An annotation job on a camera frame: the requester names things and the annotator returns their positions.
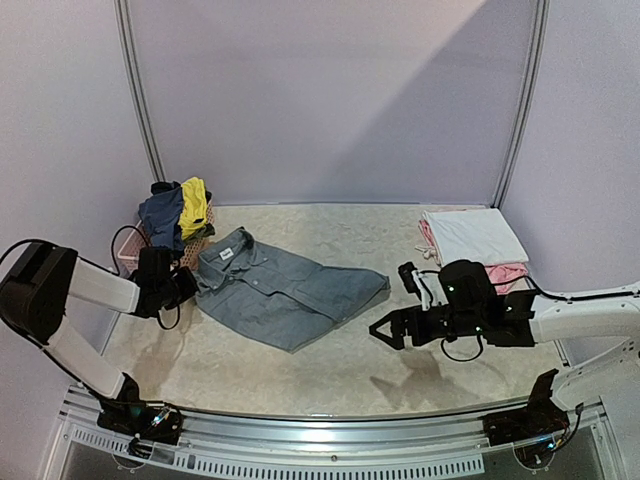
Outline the aluminium front rail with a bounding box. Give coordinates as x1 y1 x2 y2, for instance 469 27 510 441
45 388 624 479

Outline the white folded shirt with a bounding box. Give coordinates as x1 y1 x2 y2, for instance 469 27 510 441
422 209 529 266

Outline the pink folded garment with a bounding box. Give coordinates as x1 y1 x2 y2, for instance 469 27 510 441
415 218 528 294

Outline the grey blue button shirt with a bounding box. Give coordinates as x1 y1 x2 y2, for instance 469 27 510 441
194 227 391 353

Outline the right aluminium corner post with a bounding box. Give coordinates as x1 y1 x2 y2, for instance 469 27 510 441
491 0 550 209

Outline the left aluminium corner post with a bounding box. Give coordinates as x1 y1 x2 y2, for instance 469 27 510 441
114 0 166 182

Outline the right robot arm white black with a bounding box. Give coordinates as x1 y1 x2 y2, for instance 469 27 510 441
369 260 639 436

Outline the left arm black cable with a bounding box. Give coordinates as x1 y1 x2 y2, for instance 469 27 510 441
0 224 184 331

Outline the navy blue garment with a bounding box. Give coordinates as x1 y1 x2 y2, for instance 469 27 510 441
138 182 185 255

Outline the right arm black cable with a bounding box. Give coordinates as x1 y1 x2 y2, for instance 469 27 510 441
414 269 640 362

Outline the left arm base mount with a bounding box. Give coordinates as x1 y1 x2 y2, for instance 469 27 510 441
97 399 184 445

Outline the pink plastic laundry basket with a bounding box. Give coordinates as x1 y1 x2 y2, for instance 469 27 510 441
111 201 215 276

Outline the aluminium corner post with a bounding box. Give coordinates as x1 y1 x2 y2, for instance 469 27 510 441
114 0 166 182
491 0 550 209

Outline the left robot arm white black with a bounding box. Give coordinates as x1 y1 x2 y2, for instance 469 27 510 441
1 239 198 434

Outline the yellow garment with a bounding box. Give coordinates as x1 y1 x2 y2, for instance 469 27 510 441
179 177 208 241

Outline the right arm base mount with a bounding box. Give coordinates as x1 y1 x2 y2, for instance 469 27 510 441
481 403 569 446

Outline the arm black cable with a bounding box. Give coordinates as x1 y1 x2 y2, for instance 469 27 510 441
0 224 184 331
414 269 640 362

